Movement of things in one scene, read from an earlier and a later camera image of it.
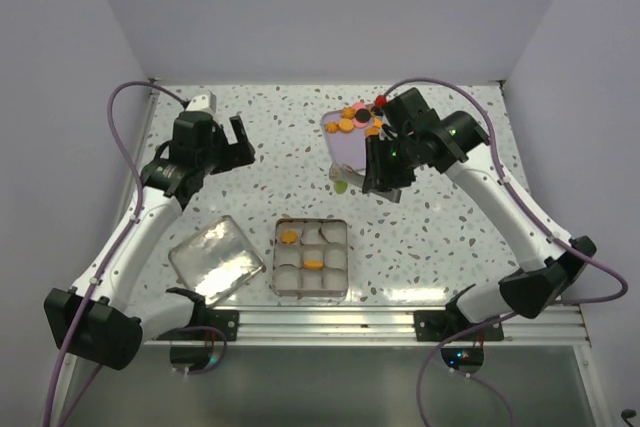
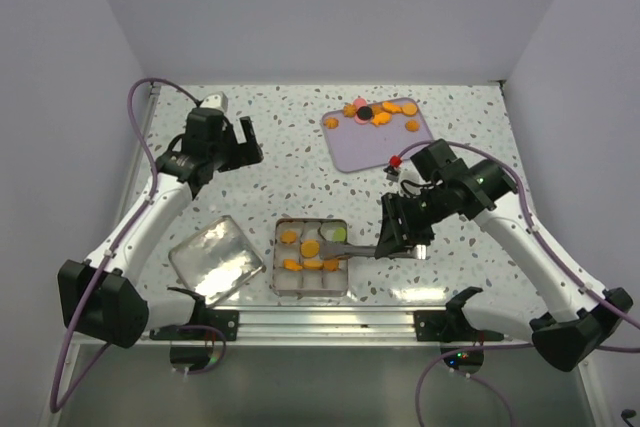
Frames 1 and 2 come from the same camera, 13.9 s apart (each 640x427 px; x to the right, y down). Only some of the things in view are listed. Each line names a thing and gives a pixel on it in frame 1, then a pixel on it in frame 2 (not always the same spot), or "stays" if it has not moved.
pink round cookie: x=355 y=107 stays
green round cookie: x=340 y=186 to x=339 y=234
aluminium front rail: x=369 y=326 stays
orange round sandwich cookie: x=346 y=125 to x=331 y=264
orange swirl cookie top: x=348 y=112 stays
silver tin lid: x=216 y=260 stays
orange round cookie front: x=312 y=264 stays
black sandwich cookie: x=362 y=115 stays
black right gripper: x=379 y=175 to x=398 y=235
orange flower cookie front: x=288 y=236 stays
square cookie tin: x=310 y=262 stays
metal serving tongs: x=346 y=173 to x=330 y=249
